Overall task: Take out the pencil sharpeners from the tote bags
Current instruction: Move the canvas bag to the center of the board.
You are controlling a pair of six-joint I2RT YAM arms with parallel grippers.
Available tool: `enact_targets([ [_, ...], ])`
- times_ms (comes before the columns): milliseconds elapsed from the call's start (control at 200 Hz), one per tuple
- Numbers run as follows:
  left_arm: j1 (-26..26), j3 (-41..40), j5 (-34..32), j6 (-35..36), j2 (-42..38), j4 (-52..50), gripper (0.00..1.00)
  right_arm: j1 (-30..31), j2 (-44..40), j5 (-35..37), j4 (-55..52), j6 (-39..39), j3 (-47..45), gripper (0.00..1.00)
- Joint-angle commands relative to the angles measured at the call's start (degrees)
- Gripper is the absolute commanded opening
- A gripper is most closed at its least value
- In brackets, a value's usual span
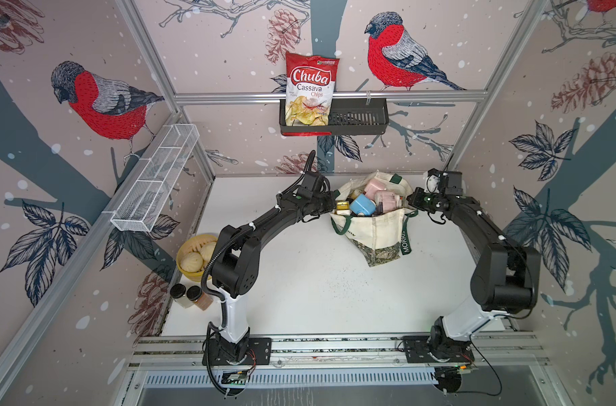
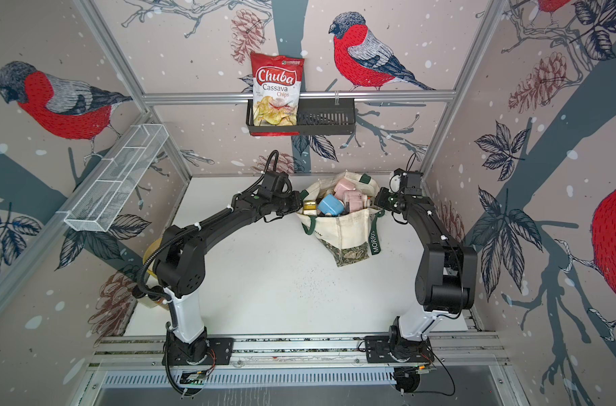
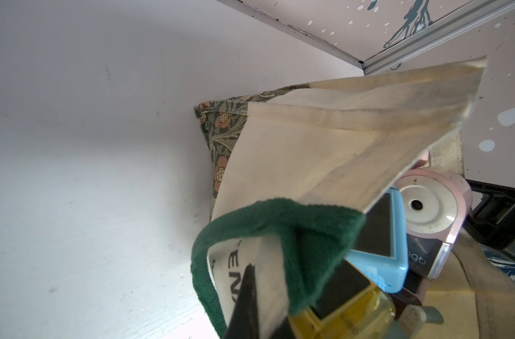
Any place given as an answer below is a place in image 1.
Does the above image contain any white wire mesh shelf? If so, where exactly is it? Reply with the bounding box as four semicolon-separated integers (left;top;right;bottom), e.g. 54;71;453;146
110;123;199;233

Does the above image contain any black wire wall basket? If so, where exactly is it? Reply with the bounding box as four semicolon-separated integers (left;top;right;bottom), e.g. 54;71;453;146
279;98;389;136

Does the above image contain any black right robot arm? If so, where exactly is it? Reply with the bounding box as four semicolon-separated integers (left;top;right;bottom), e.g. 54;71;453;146
407;168;541;362

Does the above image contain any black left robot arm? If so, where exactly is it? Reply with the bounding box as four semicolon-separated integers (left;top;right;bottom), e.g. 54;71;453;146
201;169;335;363

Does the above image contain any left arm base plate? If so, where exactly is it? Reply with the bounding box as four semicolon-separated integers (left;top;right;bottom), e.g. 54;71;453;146
202;334;272;367

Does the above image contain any red Chuba cassava chips bag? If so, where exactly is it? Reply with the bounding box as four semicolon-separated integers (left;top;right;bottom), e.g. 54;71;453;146
281;52;339;136

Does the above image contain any dark-lid spice jar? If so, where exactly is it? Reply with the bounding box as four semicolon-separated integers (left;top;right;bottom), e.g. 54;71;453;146
169;284;193;309

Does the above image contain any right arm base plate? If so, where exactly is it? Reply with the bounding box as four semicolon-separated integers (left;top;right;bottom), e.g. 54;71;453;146
397;335;475;364

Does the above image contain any cream green-handled tote bag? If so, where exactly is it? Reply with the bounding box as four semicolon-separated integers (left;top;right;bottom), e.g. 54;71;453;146
330;171;418;267

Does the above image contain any brown spice jar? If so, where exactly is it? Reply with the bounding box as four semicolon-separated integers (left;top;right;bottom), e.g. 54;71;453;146
186;285;213;311

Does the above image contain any yellow bowl with buns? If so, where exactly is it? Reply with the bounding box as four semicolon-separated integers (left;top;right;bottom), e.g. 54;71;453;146
176;234;218;283

